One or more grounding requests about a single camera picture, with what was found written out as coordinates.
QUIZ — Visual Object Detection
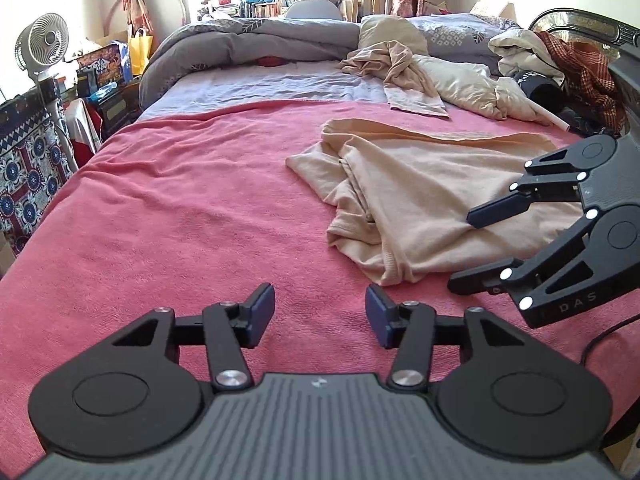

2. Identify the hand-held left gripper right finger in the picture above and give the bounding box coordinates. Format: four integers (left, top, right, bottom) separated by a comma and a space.
365, 283, 531, 393

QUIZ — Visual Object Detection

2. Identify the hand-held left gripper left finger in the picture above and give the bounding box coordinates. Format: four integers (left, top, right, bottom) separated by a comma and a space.
111, 282, 277, 393

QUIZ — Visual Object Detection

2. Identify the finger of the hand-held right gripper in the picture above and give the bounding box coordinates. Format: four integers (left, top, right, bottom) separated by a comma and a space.
447, 207, 616, 330
466, 145, 588, 231

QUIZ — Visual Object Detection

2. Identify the peach t-shirt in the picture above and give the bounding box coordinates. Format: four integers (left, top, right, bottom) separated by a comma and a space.
286, 118, 596, 287

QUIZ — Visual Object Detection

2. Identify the cream white garment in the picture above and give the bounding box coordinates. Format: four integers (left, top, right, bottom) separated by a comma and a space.
415, 55, 556, 123

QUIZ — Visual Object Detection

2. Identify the black printed garment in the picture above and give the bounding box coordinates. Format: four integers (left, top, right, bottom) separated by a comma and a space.
515, 70, 568, 113

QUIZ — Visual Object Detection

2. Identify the pink blanket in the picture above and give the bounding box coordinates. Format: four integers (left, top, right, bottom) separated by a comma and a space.
0, 99, 640, 476

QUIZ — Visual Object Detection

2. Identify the white crumpled cloth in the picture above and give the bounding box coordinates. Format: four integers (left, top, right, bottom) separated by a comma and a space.
487, 28, 566, 83

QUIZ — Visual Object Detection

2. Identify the red plaid cloth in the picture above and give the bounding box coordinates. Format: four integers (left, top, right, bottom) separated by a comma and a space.
537, 30, 628, 133

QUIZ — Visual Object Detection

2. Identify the beige crumpled garment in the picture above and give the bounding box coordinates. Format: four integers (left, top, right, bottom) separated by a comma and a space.
340, 40, 451, 121

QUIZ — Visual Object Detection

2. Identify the cream pillow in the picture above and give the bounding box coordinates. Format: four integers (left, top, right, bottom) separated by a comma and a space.
359, 14, 430, 56

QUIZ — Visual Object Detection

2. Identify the black metal headboard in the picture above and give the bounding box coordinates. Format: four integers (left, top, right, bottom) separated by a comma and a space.
527, 7, 640, 53

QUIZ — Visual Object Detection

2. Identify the black storage box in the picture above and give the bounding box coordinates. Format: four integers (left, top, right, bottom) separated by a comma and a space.
97, 92, 141, 133

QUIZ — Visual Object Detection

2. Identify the white hanging cloth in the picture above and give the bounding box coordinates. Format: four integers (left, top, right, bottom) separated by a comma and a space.
65, 97, 103, 156

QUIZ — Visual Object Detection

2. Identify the blue red patterned cloth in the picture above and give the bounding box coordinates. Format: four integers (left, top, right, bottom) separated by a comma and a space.
0, 100, 76, 258

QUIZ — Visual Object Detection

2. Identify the grey chair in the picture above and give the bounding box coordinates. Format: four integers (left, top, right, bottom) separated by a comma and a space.
284, 0, 346, 22

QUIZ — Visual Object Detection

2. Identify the grey patterned duvet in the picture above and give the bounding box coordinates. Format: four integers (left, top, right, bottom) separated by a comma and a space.
139, 12, 511, 108

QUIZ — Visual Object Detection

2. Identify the yellow bag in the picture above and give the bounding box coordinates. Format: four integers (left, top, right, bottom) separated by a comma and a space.
127, 27, 153, 76

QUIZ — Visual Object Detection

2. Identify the colourful patterned box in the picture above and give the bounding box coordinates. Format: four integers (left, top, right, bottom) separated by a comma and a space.
75, 45, 133, 96

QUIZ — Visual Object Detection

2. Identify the row of books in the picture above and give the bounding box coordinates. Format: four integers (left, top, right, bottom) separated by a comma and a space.
239, 1, 281, 20

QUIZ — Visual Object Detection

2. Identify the white standing fan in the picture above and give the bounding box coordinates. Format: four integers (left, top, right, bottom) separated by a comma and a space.
14, 12, 81, 171

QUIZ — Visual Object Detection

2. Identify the black cable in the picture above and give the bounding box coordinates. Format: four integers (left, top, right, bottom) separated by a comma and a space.
580, 316, 640, 366

